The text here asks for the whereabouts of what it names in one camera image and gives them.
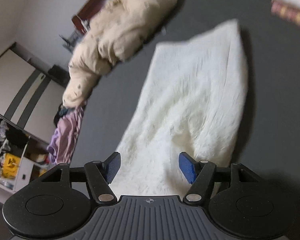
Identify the cream grey striped wardrobe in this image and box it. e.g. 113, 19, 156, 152
0, 42, 68, 151

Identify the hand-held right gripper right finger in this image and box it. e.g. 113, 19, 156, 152
179, 152, 260, 203

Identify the black tall appliance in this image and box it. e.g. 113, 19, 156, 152
49, 65, 71, 88

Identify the black bag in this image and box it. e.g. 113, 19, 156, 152
53, 103, 71, 128

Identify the beige heart-print duvet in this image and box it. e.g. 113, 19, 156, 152
62, 0, 180, 108

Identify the white fuzzy cardigan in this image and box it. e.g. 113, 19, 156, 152
110, 19, 250, 197

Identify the black wire rack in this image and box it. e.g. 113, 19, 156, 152
60, 29, 86, 53

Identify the purple garment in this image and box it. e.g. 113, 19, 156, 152
47, 130, 63, 165

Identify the white open shelf unit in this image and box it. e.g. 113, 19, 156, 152
0, 119, 51, 198

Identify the pink yellow patterned cloth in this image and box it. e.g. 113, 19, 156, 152
271, 1, 300, 29

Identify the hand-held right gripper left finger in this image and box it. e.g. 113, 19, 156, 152
41, 152, 121, 204

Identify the dark wooden headboard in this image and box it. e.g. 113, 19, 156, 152
72, 0, 153, 31

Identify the pink ribbed garment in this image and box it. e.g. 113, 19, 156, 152
54, 105, 87, 165

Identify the yellow box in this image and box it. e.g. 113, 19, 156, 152
2, 154, 23, 181

